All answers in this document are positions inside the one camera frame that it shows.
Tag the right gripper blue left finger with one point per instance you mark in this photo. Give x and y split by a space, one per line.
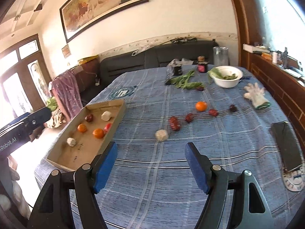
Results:
53 207

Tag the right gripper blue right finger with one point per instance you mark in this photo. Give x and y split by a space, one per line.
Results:
249 207

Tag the dark purple plum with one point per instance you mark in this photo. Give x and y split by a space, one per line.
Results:
233 108

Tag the small orange tangerine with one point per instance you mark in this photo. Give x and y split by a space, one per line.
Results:
201 106

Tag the brown patterned blanket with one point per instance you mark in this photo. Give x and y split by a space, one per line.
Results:
57 119

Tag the green cloth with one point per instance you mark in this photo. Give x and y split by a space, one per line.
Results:
52 104

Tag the wooden door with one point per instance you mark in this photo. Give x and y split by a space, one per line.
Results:
24 77

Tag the purple floral cloth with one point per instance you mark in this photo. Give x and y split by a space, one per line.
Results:
64 88

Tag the black smartphone gold case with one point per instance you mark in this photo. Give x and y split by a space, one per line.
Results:
287 145

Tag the dark red jujube date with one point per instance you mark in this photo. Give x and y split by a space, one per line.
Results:
89 118

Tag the brown cardboard tray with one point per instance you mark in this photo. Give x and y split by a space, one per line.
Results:
87 146

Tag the red tomato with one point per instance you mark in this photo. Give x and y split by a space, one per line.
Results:
107 127

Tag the brown armchair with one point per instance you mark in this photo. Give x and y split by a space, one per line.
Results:
88 79

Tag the blue plaid tablecloth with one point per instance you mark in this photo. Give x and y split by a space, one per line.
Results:
151 185

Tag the white knit work glove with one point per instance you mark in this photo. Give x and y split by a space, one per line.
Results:
256 95

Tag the blue pen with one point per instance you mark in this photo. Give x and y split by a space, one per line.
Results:
246 78

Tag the white plastic bowl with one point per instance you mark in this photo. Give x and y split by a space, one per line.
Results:
225 76

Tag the green leafy vegetable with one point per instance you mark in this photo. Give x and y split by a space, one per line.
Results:
184 83

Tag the red labelled jar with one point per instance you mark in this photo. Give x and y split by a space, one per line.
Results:
202 65

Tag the clear glass jar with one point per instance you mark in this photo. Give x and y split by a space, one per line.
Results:
221 56

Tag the framed horse painting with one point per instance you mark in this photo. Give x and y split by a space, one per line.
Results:
79 15

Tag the small black device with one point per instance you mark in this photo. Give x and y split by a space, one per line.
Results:
173 70

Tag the black leather sofa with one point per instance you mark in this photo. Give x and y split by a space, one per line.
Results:
159 56

